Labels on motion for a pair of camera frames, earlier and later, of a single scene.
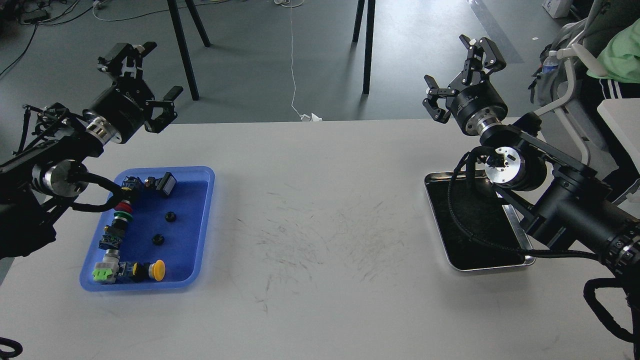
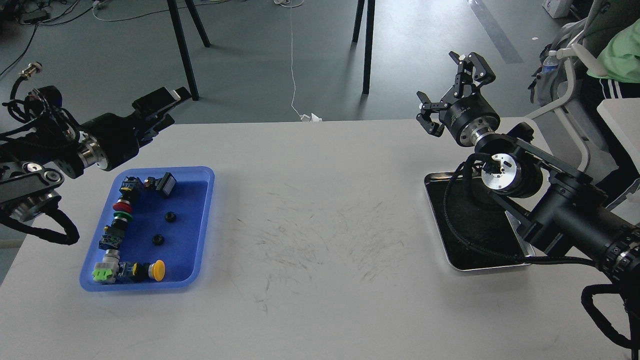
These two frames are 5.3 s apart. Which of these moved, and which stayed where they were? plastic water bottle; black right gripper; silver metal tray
Moved: black right gripper
Stayed: plastic water bottle; silver metal tray
